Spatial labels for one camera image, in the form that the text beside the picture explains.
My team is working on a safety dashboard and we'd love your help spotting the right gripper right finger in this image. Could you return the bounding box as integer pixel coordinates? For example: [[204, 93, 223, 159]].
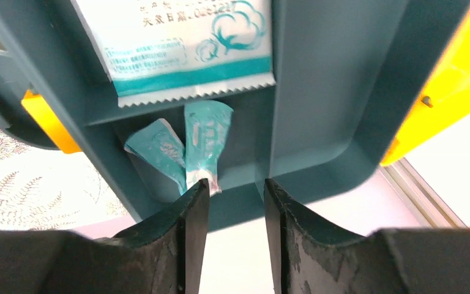
[[264, 179, 470, 293]]

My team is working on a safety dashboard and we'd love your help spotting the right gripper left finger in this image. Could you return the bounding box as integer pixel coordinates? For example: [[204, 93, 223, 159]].
[[0, 179, 210, 293]]

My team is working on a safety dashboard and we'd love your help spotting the teal packet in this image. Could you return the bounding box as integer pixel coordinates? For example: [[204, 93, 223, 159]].
[[184, 100, 233, 196], [124, 118, 187, 195]]

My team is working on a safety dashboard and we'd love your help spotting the gauze dressing packet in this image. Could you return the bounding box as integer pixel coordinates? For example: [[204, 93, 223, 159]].
[[73, 1, 275, 107]]

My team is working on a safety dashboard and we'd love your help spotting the yellow plastic box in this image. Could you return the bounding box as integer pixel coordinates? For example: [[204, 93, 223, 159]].
[[34, 1, 470, 160]]

